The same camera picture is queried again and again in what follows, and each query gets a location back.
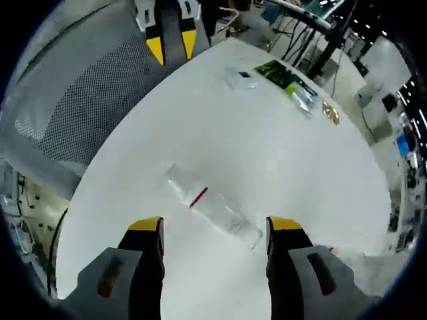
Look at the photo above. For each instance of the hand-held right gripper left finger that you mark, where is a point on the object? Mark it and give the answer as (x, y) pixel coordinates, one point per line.
(143, 283)

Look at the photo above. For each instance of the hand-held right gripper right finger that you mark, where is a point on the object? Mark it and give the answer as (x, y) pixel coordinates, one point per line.
(287, 283)

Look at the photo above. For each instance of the green black sachet packet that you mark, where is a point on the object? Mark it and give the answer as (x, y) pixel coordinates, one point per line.
(283, 76)

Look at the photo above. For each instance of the red collar skincare spray bottle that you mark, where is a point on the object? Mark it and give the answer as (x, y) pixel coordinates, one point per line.
(213, 206)

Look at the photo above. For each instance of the gold foil packet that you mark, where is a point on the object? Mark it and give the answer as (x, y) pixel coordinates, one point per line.
(331, 113)

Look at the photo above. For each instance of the blue storage bin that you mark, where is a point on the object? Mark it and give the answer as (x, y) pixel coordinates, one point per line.
(403, 146)

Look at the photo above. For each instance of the grey mesh office chair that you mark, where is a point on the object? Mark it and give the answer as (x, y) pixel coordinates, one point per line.
(83, 83)

